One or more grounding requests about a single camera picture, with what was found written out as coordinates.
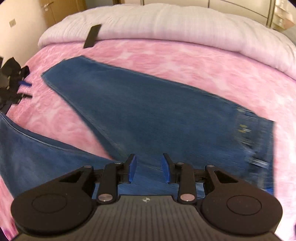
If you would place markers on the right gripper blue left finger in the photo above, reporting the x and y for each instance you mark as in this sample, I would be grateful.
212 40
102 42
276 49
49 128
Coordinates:
131 166

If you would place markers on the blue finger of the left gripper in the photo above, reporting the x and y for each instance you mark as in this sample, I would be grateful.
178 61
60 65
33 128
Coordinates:
24 83

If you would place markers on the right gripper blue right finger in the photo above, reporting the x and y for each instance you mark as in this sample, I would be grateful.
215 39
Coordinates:
166 167

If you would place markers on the blue denim jeans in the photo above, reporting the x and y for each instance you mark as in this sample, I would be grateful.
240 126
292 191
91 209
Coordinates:
131 112

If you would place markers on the wooden door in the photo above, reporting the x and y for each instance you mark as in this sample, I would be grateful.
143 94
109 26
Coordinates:
55 11

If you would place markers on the black smartphone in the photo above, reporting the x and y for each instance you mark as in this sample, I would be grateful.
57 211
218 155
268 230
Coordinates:
92 36

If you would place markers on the pink rose blanket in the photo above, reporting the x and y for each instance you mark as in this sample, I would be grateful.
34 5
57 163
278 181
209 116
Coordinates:
264 90

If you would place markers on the white striped quilt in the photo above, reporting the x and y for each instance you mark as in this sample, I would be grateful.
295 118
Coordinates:
191 24

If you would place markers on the white wardrobe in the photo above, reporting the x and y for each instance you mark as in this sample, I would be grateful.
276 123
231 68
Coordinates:
278 15

